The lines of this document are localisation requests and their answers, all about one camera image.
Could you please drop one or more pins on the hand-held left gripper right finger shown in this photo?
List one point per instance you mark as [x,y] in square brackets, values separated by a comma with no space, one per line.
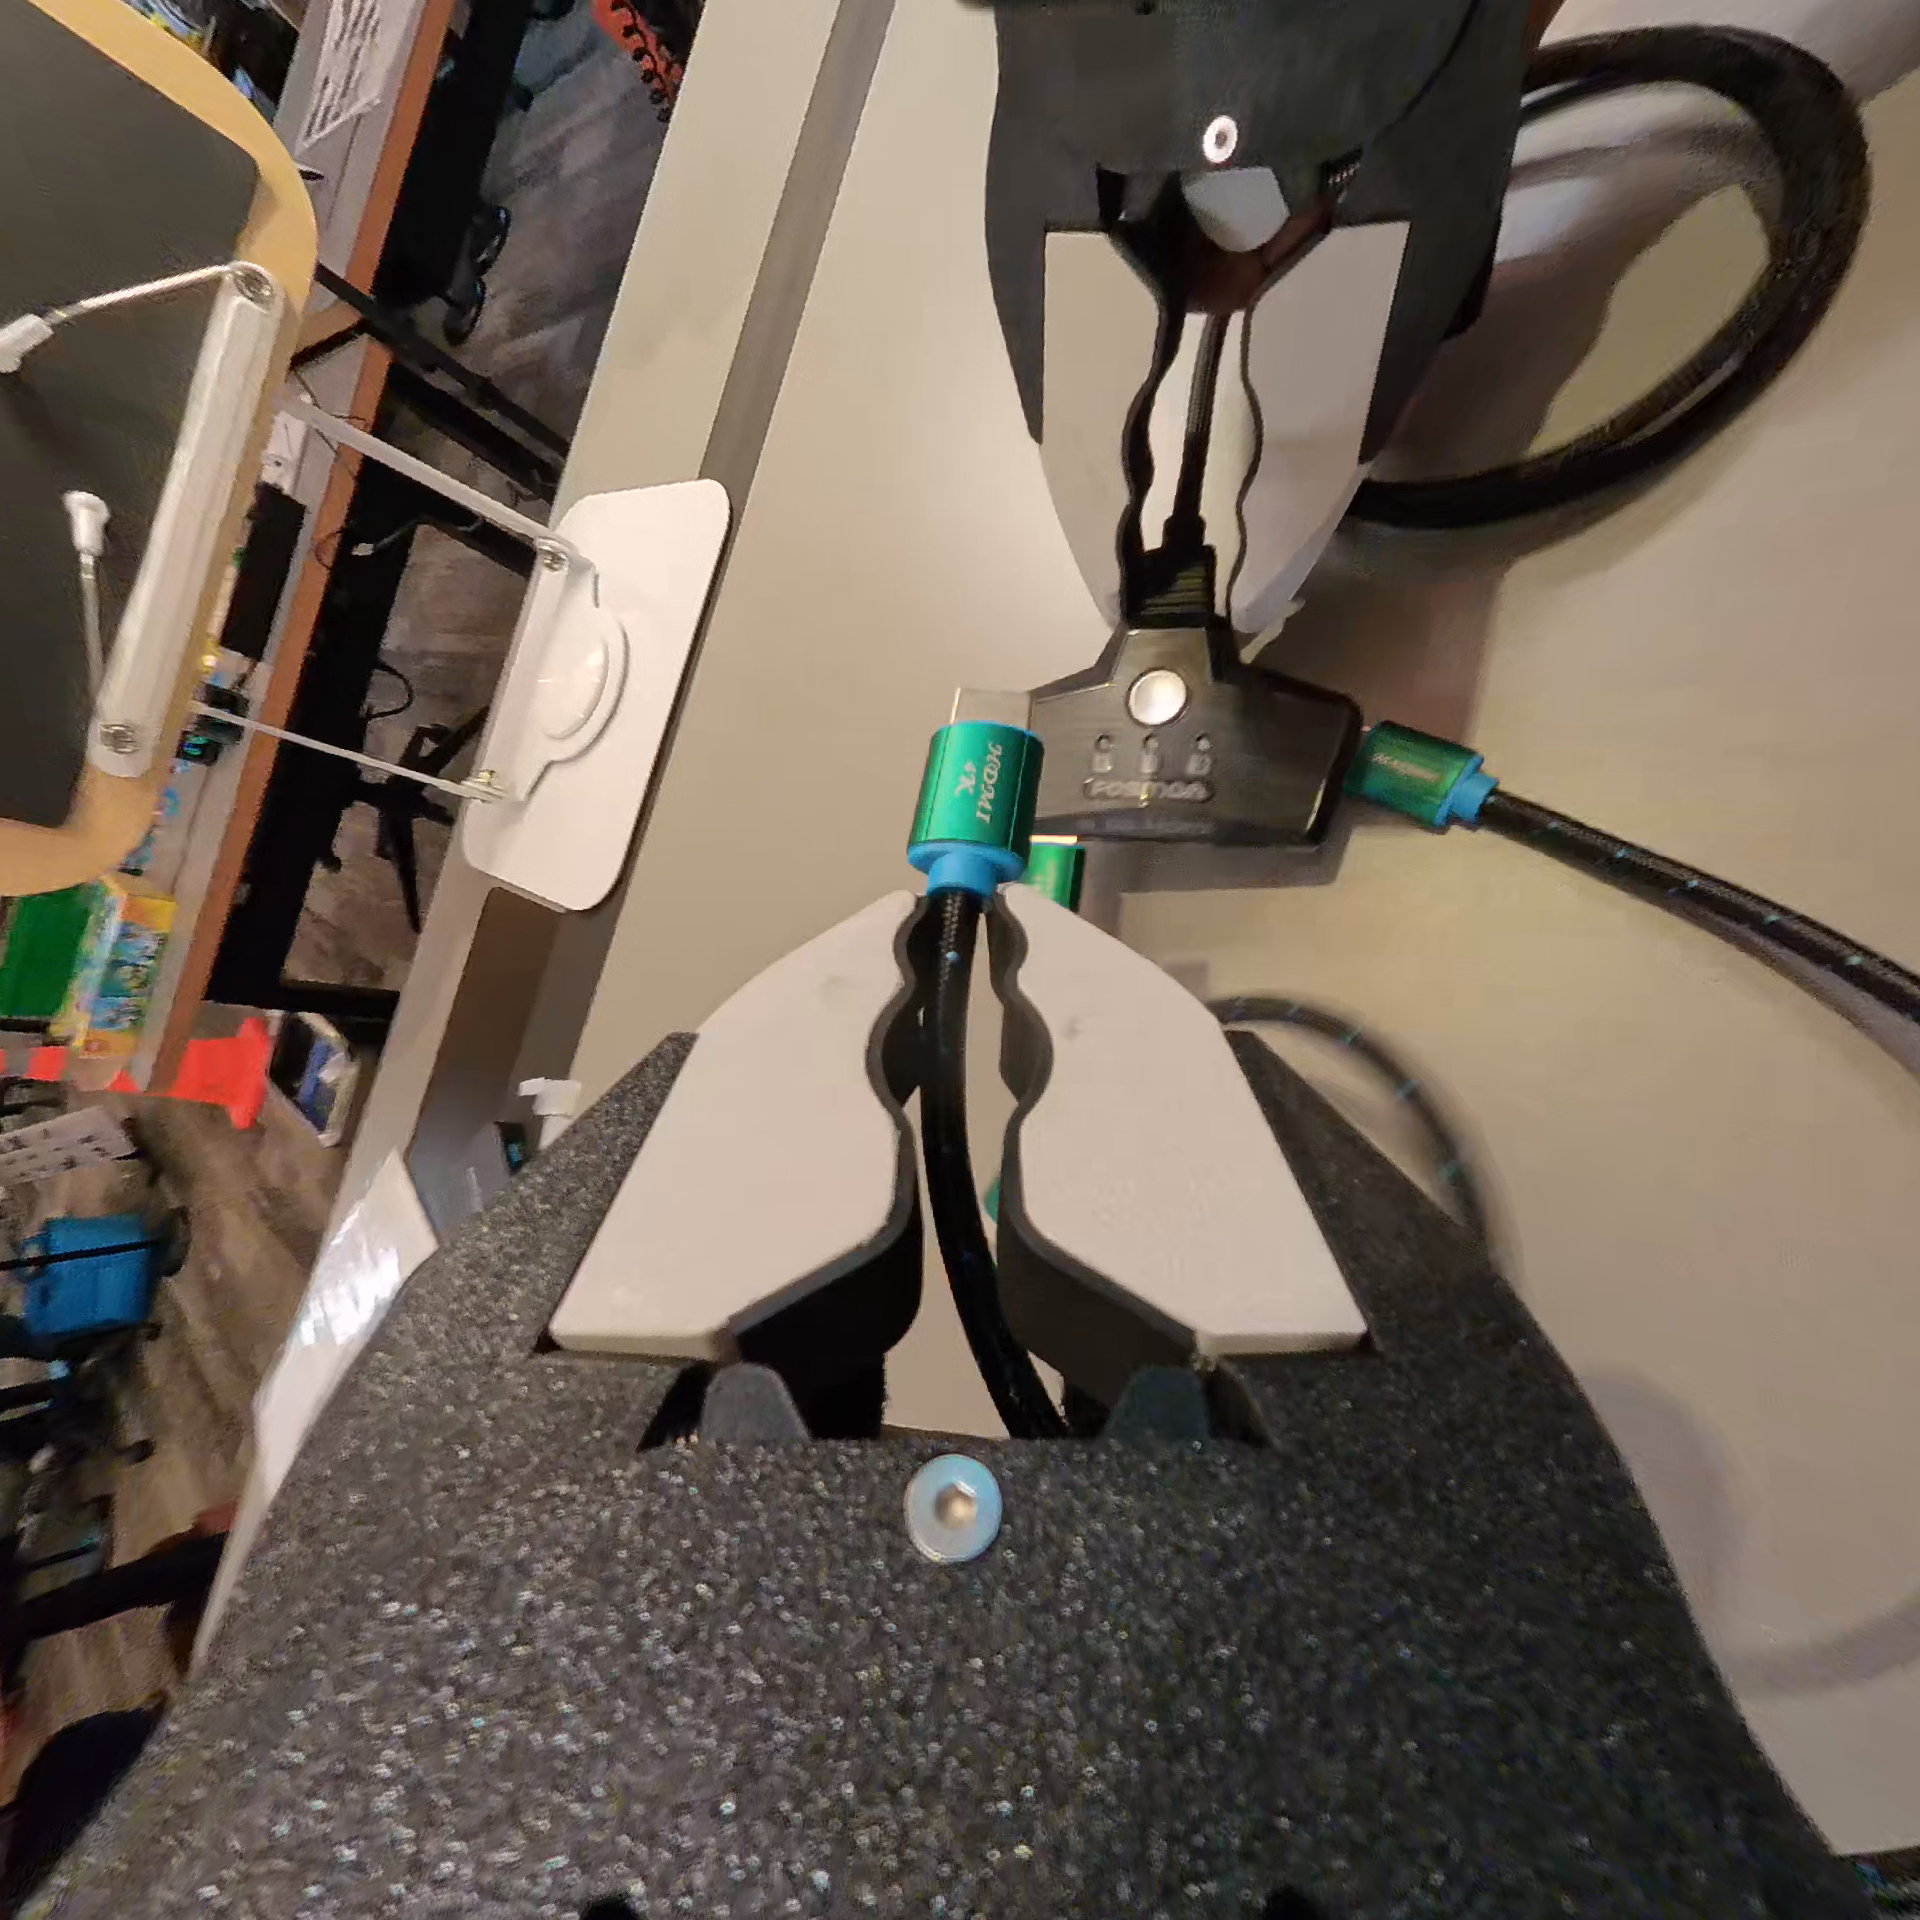
[1185,1184]

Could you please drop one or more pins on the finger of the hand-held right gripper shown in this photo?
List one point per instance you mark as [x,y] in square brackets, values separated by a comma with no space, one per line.
[1320,389]
[1089,389]

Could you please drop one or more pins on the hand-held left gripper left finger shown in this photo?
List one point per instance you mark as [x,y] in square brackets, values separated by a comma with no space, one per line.
[705,1184]

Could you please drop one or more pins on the black port switch box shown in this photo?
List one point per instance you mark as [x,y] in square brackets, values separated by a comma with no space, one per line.
[1259,763]

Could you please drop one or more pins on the white mounting plate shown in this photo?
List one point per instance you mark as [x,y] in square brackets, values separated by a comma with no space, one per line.
[661,600]

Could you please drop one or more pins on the black chair base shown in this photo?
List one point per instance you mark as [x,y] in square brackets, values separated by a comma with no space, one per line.
[450,269]
[427,796]

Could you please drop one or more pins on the red box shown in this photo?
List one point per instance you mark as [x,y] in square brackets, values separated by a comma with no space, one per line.
[210,1073]

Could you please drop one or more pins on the clear acrylic strut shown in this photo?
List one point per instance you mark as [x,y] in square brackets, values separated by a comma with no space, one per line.
[434,480]
[346,751]

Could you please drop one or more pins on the blue object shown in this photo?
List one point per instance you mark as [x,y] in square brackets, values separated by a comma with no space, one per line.
[83,1276]

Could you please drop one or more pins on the green box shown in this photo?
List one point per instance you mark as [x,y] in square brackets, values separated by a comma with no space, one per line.
[53,954]

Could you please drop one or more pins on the brown wooden desk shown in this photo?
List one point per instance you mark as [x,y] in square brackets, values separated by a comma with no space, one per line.
[387,224]

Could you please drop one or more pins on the small black box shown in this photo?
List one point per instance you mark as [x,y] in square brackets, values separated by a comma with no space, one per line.
[267,570]

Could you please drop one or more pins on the white paper sheet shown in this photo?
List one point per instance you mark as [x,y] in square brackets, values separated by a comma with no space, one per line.
[347,60]

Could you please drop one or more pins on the white bar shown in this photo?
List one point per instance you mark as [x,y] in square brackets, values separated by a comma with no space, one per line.
[194,493]

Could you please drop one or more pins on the black panel with wooden rim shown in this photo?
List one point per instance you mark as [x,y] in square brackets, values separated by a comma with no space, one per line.
[90,149]

